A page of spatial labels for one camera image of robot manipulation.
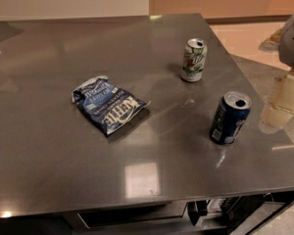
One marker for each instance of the blue Kettle chip bag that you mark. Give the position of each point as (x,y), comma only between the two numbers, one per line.
(106,105)

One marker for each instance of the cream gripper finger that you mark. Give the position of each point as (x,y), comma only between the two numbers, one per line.
(280,107)

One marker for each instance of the drawer under table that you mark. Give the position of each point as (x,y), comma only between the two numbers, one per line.
(94,219)

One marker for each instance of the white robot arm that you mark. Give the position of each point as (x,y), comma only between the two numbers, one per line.
(286,48)

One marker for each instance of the blue Pepsi can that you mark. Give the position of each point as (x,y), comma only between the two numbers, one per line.
(232,112)

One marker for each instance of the black equipment under table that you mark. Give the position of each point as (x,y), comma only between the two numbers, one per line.
(237,215)

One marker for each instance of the white green soda can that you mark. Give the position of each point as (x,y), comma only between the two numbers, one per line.
(195,53)

